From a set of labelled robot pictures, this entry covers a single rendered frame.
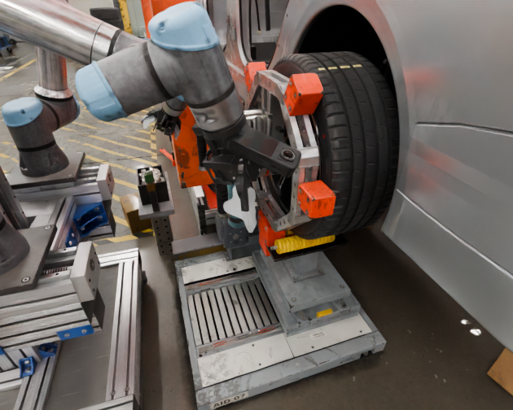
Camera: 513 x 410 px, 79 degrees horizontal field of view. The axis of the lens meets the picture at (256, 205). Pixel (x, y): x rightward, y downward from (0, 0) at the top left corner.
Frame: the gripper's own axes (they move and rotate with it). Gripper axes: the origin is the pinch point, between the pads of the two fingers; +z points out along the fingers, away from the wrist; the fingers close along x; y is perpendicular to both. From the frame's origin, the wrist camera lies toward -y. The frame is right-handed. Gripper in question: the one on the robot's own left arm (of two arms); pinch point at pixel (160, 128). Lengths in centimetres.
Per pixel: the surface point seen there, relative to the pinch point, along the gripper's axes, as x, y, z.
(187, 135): 13.4, -6.0, 7.7
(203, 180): 29.1, 6.9, 22.2
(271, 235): 50, 38, -14
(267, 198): 48, 22, -12
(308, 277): 79, 50, -2
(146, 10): -19, -172, 110
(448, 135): 45, 30, -89
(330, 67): 34, -1, -65
